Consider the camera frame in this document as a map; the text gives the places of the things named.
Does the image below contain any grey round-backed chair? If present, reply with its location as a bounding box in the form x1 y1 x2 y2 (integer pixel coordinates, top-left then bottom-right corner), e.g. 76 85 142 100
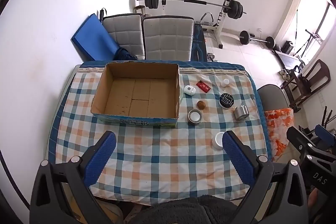
257 84 289 111

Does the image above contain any white round jar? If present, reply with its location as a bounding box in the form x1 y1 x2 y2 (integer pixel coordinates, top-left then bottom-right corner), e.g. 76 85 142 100
213 132 226 150

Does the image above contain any dark blue bag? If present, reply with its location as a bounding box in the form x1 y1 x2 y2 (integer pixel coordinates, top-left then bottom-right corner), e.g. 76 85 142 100
114 47 138 61

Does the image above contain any black tripod stand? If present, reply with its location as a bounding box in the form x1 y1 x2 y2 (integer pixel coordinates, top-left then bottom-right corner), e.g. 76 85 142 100
294 28 323 59

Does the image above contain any white bench press rack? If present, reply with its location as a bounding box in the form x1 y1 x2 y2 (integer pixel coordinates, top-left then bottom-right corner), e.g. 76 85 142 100
161 0 237 49

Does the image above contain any short barbell with black plates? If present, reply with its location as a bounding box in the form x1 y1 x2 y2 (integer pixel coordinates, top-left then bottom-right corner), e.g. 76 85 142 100
239 30 275 49

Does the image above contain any orange patterned cloth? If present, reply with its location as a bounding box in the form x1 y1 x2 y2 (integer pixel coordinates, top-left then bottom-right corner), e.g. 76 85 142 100
264 108 294 159

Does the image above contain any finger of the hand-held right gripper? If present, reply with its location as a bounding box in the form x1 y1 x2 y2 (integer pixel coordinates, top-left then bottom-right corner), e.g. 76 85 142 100
314 124 336 147
286 126 317 159

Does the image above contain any black round compact case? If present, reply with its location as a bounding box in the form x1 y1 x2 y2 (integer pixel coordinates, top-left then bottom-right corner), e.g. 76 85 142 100
219 93 235 110

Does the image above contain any person's right hand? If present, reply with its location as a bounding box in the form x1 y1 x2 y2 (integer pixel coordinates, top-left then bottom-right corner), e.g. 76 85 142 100
308 189 322 212

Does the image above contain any low white table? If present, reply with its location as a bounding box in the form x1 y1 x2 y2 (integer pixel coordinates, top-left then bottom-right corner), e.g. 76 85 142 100
275 51 306 70

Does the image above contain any cardboard box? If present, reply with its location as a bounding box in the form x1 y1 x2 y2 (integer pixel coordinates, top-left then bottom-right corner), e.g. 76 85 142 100
91 61 183 128

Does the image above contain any blue folded exercise mat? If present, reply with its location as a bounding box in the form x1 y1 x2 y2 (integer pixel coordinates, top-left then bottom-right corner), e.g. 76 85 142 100
71 13 118 61

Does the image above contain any silver metal cylinder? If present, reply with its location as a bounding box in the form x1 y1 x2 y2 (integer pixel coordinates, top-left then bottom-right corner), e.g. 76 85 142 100
234 105 249 121

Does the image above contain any dark fleece clothing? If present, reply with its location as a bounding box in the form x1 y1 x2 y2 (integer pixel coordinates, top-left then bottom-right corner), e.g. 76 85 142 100
151 195 238 224

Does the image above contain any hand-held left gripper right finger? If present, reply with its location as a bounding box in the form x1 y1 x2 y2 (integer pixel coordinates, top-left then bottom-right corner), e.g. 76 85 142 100
222 130 309 224

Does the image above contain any metal lid with white insert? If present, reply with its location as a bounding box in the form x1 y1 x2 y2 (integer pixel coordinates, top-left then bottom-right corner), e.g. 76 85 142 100
187 109 204 125

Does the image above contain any red lighter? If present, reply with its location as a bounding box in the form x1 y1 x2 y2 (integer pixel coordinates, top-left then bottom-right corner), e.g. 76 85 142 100
196 81 211 92

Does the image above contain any dark wooden chair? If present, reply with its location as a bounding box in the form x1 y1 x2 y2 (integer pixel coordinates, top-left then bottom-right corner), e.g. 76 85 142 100
282 59 331 113

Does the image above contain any grey padded chair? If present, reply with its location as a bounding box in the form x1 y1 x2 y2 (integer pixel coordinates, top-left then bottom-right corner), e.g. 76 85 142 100
142 16 195 61
102 13 146 60

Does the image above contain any checkered tablecloth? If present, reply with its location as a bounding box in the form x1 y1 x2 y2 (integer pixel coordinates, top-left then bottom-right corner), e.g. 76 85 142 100
47 60 271 206

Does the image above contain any dark blue yoga mat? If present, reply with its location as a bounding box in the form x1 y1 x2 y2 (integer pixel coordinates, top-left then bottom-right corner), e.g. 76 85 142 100
193 25 208 61

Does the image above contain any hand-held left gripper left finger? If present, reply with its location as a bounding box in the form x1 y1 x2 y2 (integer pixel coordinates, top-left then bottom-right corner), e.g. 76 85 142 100
30 131 124 224

